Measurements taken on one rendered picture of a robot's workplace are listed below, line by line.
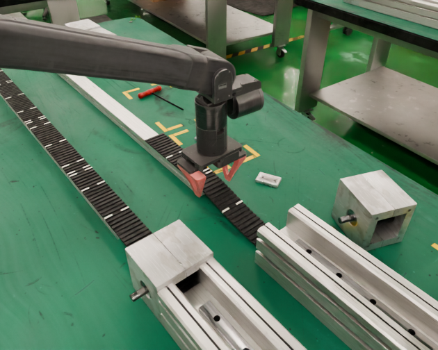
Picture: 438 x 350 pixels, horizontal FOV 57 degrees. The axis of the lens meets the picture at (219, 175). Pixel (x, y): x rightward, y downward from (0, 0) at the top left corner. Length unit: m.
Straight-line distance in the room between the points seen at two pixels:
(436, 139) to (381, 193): 1.57
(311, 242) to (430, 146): 1.59
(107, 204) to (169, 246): 0.22
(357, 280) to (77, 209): 0.54
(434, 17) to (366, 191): 1.31
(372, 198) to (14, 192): 0.71
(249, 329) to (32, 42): 0.45
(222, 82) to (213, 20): 2.41
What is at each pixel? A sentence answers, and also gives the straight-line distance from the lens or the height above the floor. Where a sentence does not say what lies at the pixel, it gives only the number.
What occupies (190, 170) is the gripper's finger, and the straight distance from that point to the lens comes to 0.74.
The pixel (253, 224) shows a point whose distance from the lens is 0.76.
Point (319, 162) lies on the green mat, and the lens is 0.96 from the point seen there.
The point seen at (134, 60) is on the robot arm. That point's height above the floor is 1.12.
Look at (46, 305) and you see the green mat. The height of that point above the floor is 0.78.
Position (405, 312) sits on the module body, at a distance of 0.65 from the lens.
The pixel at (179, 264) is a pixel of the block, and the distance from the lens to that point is 0.59.
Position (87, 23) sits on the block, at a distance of 1.58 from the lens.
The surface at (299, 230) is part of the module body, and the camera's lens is 0.70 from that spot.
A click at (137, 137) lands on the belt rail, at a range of 1.00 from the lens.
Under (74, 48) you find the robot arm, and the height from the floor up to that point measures 1.15.
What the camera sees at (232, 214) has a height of 0.79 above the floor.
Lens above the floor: 1.34
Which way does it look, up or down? 39 degrees down
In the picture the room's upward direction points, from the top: straight up
